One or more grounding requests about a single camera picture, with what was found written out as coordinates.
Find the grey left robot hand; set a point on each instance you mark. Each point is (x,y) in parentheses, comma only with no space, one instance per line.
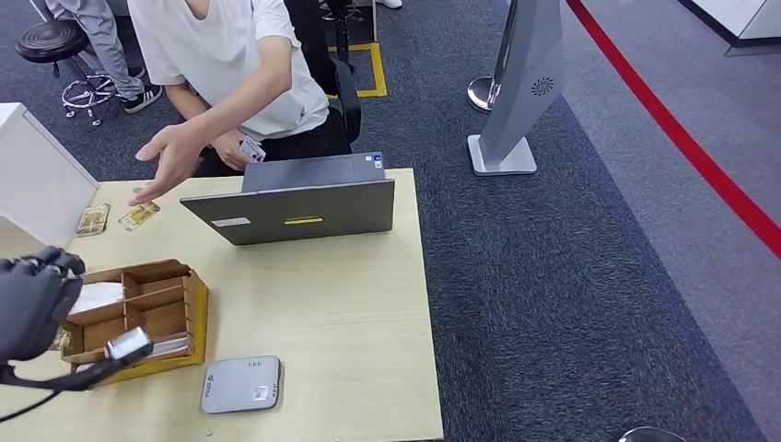
(30,305)

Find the person's right hand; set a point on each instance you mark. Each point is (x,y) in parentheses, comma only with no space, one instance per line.
(230,149)

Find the person's left hand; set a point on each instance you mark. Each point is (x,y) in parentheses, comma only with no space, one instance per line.
(171,161)

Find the person's left forearm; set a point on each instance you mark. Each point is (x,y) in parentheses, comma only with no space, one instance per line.
(244,91)

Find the person's right forearm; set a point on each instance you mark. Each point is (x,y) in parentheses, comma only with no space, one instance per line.
(183,104)

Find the seated person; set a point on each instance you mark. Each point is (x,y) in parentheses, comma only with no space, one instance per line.
(213,49)

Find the standing person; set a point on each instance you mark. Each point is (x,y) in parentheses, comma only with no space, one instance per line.
(110,43)

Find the grey card reader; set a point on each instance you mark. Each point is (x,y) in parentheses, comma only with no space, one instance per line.
(241,384)

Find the white tissue paper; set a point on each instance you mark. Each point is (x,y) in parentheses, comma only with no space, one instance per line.
(94,297)

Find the grey laptop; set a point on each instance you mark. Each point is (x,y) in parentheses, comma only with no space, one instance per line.
(299,213)

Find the black office chair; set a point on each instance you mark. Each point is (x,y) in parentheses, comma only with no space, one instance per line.
(348,104)

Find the wooden organizer box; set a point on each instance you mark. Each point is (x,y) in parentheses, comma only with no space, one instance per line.
(158,317)

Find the white partition counter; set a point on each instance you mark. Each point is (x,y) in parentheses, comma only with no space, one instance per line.
(43,177)

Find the black round stool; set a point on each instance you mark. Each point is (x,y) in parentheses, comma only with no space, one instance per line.
(49,39)

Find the chrome stanchion base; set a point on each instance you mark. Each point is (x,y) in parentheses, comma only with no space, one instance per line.
(479,94)

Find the grey kiosk stand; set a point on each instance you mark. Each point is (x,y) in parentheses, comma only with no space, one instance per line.
(528,79)

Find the round dark stool seat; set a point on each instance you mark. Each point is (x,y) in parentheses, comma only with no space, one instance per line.
(653,436)

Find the white desk with dark base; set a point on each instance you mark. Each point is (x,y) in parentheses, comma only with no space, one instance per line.
(735,18)

